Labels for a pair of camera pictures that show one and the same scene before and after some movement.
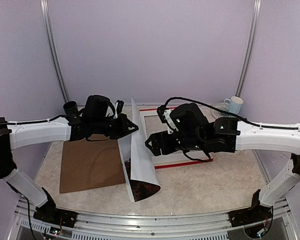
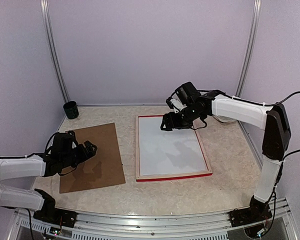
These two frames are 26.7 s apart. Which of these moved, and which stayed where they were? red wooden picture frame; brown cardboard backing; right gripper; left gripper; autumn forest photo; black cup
Moved: left gripper; autumn forest photo; right gripper; red wooden picture frame
Stayed: brown cardboard backing; black cup
